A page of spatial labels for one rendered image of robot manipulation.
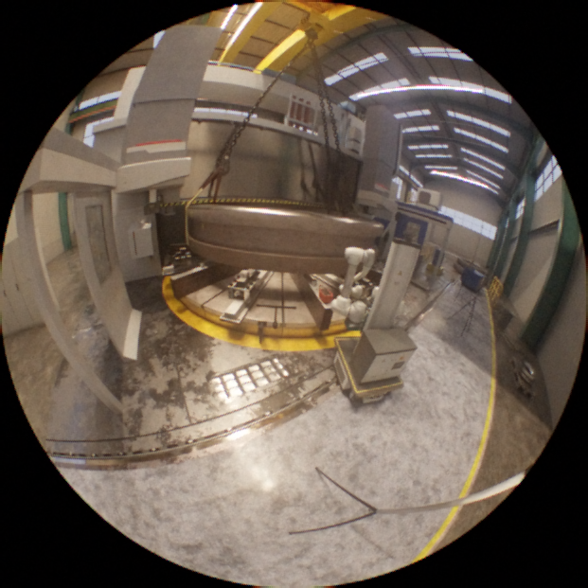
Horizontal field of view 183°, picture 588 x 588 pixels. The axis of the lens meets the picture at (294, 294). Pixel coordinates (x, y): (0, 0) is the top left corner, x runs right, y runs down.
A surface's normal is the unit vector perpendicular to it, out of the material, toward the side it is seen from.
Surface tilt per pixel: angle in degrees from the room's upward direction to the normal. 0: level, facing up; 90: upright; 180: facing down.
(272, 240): 90
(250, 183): 90
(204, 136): 90
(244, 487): 0
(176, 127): 90
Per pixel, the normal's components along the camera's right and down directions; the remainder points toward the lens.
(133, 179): 0.55, 0.46
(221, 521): 0.11, -0.87
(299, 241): 0.13, 0.50
